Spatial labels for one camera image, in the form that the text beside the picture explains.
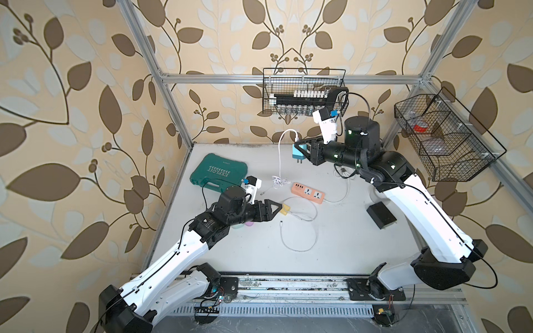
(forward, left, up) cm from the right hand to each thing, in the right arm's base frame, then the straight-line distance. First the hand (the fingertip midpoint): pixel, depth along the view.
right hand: (297, 143), depth 61 cm
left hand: (-9, +8, -20) cm, 23 cm away
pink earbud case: (-17, +16, -18) cm, 29 cm away
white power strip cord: (+6, -26, -44) cm, 51 cm away
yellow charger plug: (-1, +3, -40) cm, 40 cm away
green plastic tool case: (+20, +35, -37) cm, 55 cm away
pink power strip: (+7, -10, -40) cm, 42 cm away
